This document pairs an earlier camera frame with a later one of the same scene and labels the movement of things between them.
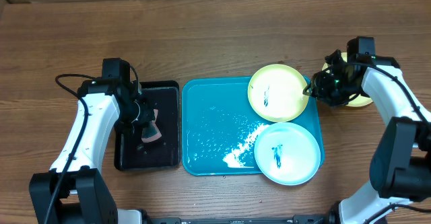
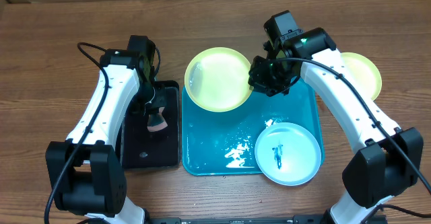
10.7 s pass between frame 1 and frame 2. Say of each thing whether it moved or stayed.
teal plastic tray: stayed
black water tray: stayed
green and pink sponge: moved
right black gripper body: moved
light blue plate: stayed
